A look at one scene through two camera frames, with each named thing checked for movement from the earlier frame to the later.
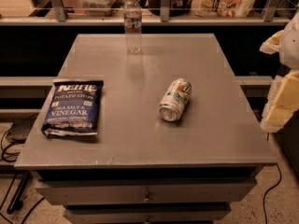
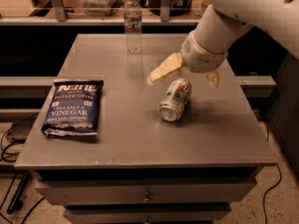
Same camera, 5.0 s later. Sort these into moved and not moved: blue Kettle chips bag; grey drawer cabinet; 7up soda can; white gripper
Moved: white gripper
Not moved: 7up soda can; grey drawer cabinet; blue Kettle chips bag
